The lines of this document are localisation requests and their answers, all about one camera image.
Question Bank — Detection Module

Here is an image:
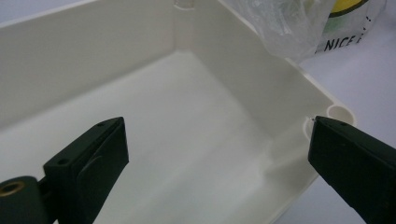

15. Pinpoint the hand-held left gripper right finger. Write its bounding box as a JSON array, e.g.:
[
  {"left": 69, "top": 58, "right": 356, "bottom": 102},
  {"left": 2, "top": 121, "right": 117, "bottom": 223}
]
[{"left": 307, "top": 116, "right": 396, "bottom": 224}]

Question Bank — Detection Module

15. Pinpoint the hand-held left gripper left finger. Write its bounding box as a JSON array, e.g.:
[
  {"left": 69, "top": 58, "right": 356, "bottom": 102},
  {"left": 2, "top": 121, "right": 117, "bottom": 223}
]
[{"left": 42, "top": 116, "right": 130, "bottom": 224}]

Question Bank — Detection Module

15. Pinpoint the white plastic bin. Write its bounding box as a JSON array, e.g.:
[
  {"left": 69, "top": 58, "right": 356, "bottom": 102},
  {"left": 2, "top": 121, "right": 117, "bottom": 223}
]
[{"left": 0, "top": 0, "right": 357, "bottom": 224}]

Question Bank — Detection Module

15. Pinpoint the clear printed plastic bag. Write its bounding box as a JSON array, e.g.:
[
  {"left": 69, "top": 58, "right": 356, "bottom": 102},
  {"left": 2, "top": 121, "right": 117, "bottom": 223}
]
[{"left": 223, "top": 0, "right": 389, "bottom": 63}]

